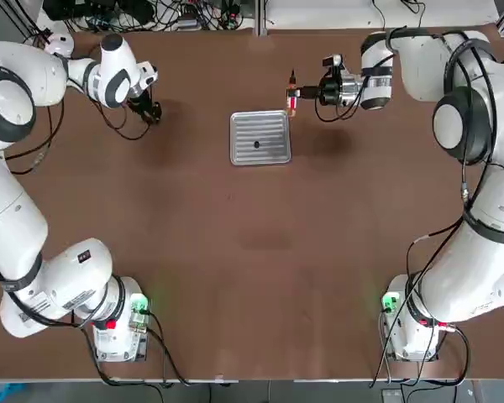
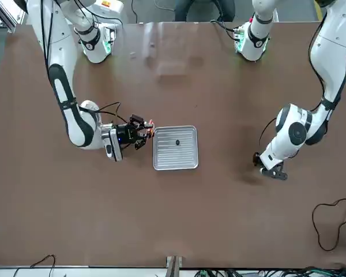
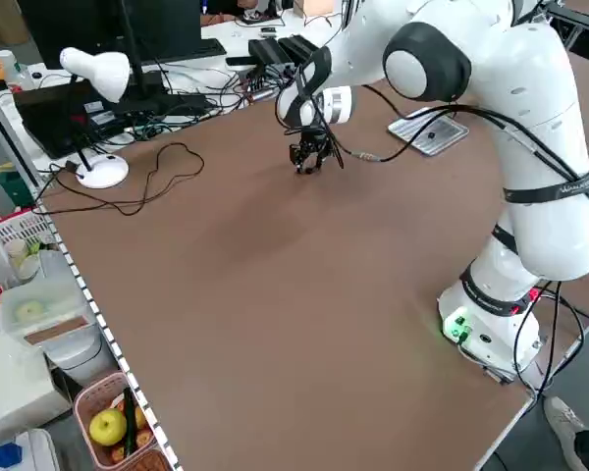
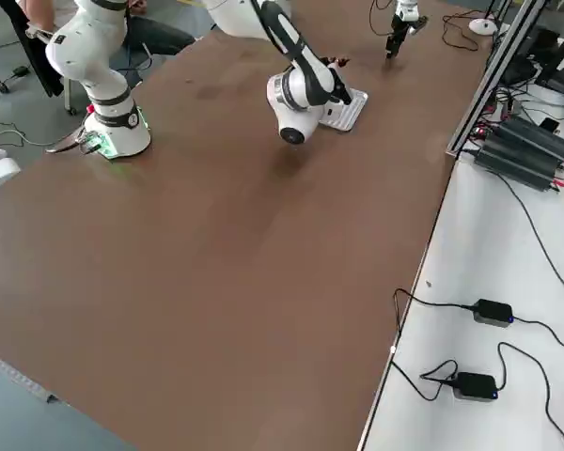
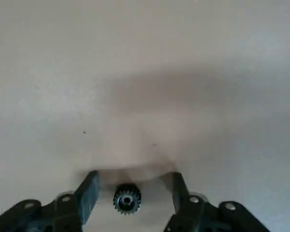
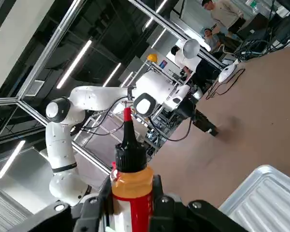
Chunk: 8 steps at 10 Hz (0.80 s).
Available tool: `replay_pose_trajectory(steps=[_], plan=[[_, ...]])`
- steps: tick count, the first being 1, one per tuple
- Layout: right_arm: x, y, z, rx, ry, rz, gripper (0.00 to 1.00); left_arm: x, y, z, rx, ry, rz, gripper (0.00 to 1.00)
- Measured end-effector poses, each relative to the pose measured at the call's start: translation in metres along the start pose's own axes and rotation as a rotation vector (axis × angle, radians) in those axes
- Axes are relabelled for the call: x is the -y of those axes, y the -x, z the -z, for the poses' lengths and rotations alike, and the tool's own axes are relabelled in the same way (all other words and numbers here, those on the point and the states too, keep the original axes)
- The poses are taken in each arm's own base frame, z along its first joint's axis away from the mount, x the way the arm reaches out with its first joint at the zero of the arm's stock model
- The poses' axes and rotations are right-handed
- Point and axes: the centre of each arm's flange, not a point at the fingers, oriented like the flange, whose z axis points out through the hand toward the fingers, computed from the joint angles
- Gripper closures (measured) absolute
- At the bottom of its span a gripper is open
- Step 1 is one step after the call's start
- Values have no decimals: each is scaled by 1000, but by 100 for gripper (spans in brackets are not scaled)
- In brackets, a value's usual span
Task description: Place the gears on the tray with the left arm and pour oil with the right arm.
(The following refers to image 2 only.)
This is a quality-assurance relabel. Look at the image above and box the white box with warning label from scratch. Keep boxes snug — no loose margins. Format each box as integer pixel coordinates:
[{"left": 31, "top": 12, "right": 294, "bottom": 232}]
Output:
[{"left": 93, "top": 0, "right": 125, "bottom": 14}]

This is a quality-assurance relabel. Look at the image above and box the person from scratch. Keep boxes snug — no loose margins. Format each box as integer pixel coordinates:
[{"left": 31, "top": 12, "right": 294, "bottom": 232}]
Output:
[{"left": 174, "top": 0, "right": 236, "bottom": 23}]

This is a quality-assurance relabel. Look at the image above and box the tangled cable bundle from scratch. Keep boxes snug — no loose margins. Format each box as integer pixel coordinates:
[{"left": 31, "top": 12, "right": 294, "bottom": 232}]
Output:
[{"left": 194, "top": 261, "right": 346, "bottom": 277}]

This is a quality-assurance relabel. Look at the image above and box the aluminium frame post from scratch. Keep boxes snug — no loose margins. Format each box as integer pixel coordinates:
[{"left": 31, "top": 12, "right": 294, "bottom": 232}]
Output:
[{"left": 165, "top": 254, "right": 184, "bottom": 277}]

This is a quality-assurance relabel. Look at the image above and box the ribbed silver metal tray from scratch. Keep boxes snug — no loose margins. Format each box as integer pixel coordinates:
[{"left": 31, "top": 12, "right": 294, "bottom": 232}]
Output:
[{"left": 152, "top": 125, "right": 200, "bottom": 171}]

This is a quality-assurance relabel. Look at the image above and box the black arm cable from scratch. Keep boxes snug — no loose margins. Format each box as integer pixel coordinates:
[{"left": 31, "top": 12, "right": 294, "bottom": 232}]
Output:
[
  {"left": 258, "top": 11, "right": 346, "bottom": 148},
  {"left": 39, "top": 0, "right": 125, "bottom": 151}
]

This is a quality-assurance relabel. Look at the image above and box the black right base cable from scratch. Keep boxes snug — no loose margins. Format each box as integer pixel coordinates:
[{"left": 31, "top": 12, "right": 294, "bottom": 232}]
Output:
[{"left": 108, "top": 0, "right": 139, "bottom": 44}]

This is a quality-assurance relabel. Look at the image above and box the aluminium frame rail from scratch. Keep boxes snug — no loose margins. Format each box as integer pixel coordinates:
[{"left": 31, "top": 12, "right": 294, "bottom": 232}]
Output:
[{"left": 0, "top": 0, "right": 27, "bottom": 32}]

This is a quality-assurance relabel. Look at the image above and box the black lamp cable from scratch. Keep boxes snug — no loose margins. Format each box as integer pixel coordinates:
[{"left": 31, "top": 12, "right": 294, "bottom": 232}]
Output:
[{"left": 311, "top": 192, "right": 346, "bottom": 252}]

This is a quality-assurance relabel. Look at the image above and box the black base cable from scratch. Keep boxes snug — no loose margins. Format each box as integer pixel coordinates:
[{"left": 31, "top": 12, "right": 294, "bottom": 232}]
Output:
[
  {"left": 108, "top": 0, "right": 139, "bottom": 44},
  {"left": 210, "top": 18, "right": 240, "bottom": 40}
]

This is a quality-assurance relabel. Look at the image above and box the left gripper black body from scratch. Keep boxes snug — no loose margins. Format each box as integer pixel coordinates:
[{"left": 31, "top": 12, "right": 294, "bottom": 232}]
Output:
[{"left": 261, "top": 162, "right": 285, "bottom": 177}]

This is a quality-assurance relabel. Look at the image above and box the thin black cable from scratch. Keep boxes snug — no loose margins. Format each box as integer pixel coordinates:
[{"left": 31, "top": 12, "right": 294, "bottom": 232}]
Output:
[{"left": 30, "top": 254, "right": 56, "bottom": 269}]

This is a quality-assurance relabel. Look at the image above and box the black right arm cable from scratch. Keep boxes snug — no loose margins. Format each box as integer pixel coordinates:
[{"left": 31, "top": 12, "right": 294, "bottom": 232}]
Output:
[{"left": 39, "top": 0, "right": 125, "bottom": 151}]

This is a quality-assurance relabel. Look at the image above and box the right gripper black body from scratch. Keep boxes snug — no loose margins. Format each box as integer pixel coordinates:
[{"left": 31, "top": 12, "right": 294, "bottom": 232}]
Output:
[{"left": 115, "top": 121, "right": 140, "bottom": 145}]

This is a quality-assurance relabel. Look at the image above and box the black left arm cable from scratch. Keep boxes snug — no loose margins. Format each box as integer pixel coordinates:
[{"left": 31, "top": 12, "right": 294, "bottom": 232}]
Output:
[{"left": 258, "top": 11, "right": 346, "bottom": 148}]

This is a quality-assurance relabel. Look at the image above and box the black left base cable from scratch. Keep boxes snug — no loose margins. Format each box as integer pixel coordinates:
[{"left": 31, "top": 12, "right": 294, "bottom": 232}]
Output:
[{"left": 210, "top": 18, "right": 240, "bottom": 40}]

